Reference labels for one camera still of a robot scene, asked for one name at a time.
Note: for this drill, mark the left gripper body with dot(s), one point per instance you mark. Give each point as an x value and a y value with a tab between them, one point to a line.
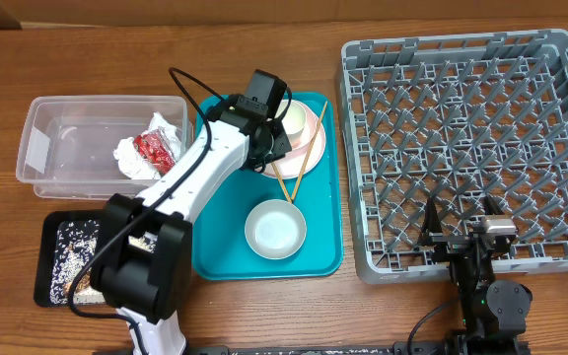
277	143

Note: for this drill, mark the black plastic tray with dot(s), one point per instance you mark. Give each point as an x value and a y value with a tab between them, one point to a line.
47	256

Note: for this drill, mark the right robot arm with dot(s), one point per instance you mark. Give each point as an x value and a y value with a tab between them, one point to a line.
493	311

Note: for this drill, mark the large pink plate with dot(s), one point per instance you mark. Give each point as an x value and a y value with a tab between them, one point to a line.
290	165

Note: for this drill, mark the grey plastic dish rack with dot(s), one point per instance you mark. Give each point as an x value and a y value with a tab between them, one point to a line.
455	118

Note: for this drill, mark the grey round bowl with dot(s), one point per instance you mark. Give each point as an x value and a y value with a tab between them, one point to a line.
275	229

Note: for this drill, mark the rice and food scraps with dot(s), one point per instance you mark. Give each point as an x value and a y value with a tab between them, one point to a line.
75	245

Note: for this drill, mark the clear plastic waste bin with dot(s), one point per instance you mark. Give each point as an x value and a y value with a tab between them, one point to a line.
67	144

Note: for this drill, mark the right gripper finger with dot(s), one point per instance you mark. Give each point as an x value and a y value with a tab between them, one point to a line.
491	206
431	223

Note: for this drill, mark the red snack wrapper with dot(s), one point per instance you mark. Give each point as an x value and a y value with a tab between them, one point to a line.
155	149

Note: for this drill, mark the teal plastic serving tray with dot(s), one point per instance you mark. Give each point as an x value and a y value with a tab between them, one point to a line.
220	250

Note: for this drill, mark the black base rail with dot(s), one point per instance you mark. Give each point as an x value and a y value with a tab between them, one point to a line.
398	348

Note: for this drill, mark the white napkin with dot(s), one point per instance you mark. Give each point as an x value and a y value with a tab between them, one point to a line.
129	161

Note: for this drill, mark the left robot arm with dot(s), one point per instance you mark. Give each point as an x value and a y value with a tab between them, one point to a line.
143	252

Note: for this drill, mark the brown cardboard backdrop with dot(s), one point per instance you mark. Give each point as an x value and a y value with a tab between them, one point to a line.
132	13

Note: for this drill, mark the wooden chopstick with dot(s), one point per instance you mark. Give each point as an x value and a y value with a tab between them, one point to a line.
316	131
281	182

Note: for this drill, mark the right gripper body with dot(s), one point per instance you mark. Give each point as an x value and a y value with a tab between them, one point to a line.
452	242

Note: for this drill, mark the small pink bowl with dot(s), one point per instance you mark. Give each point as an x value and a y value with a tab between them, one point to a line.
305	138

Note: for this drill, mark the cream paper cup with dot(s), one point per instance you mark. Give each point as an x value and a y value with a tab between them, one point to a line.
294	118

